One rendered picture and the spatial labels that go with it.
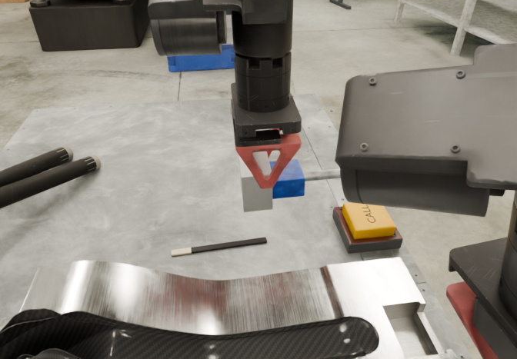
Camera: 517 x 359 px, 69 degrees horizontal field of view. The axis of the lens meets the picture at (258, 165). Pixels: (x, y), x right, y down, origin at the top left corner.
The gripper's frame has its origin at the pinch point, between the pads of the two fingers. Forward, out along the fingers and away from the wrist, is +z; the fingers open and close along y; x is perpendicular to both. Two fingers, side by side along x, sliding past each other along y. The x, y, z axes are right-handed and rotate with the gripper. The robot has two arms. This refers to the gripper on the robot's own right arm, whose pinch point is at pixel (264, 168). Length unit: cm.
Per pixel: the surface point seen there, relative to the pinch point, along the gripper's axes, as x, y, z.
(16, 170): -39.9, -18.8, 10.1
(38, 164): -37.8, -21.7, 11.2
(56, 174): -32.8, -16.9, 10.2
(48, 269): -21.8, 11.3, 1.4
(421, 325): 13.7, 17.1, 8.3
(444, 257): 82, -59, 97
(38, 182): -34.4, -14.1, 9.6
